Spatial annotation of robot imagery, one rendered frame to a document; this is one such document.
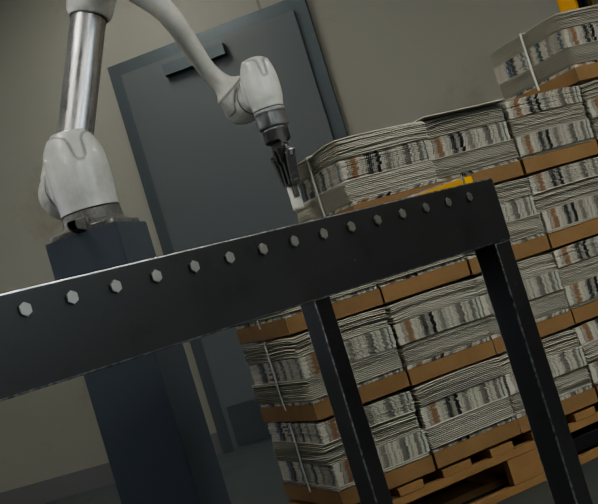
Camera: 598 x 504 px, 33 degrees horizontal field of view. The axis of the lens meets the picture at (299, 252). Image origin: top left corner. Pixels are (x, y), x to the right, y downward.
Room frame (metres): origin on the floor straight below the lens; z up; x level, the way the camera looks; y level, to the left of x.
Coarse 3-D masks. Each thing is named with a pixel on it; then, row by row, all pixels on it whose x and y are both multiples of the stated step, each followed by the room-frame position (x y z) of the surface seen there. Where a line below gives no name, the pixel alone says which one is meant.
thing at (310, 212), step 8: (304, 160) 2.86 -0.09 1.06; (304, 168) 2.87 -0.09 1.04; (304, 176) 2.88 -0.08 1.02; (304, 184) 2.91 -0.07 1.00; (304, 192) 2.91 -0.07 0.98; (312, 192) 2.86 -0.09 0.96; (304, 200) 2.93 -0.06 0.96; (312, 200) 2.87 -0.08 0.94; (304, 208) 2.94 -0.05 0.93; (312, 208) 2.88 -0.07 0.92; (304, 216) 2.95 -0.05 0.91; (312, 216) 2.90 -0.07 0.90; (320, 216) 2.85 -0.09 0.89
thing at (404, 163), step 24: (336, 144) 2.65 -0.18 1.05; (360, 144) 2.68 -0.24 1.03; (384, 144) 2.71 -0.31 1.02; (408, 144) 2.75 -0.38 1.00; (336, 168) 2.69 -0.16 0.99; (360, 168) 2.68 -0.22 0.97; (384, 168) 2.71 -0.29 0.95; (408, 168) 2.73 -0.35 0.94; (432, 168) 2.77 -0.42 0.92; (336, 192) 2.72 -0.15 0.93; (360, 192) 2.67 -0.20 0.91; (384, 192) 2.70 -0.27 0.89
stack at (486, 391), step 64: (512, 192) 2.89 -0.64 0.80; (576, 192) 3.00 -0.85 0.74; (576, 256) 2.95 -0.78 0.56; (256, 320) 2.72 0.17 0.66; (384, 320) 2.71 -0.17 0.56; (448, 320) 2.73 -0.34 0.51; (256, 384) 2.87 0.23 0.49; (320, 384) 2.56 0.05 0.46; (448, 384) 2.71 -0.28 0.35; (512, 384) 2.79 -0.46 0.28; (576, 384) 2.89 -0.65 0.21; (320, 448) 2.57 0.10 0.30; (384, 448) 2.61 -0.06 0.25; (512, 448) 2.77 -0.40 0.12
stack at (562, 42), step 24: (552, 24) 3.07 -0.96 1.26; (576, 24) 3.06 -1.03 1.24; (504, 48) 3.30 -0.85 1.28; (528, 48) 3.20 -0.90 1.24; (552, 48) 3.10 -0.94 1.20; (576, 48) 3.05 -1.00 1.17; (504, 72) 3.34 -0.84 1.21; (528, 72) 3.23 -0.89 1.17; (552, 72) 3.14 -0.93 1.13; (504, 96) 3.37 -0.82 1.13
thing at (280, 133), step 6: (282, 126) 2.78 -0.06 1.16; (264, 132) 2.79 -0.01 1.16; (270, 132) 2.77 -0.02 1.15; (276, 132) 2.77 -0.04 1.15; (282, 132) 2.77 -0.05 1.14; (288, 132) 2.79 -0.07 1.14; (264, 138) 2.79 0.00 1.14; (270, 138) 2.77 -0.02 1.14; (276, 138) 2.77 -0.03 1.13; (282, 138) 2.77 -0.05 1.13; (288, 138) 2.79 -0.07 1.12; (270, 144) 2.80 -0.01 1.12; (276, 144) 2.80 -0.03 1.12; (282, 144) 2.77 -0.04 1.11; (288, 144) 2.77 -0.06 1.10; (282, 150) 2.77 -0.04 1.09; (282, 156) 2.78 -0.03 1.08
